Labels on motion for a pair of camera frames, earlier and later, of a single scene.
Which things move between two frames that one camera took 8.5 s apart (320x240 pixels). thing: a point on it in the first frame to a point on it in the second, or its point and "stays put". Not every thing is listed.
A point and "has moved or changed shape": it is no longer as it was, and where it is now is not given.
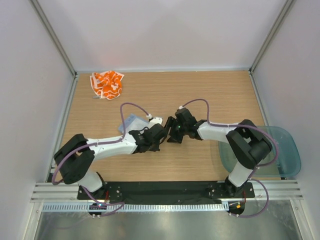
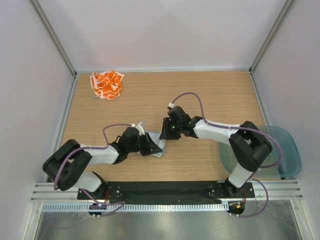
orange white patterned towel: (107, 84) stays put
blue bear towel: (132, 123) has moved or changed shape
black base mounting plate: (167, 192) stays put
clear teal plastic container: (283, 159) stays put
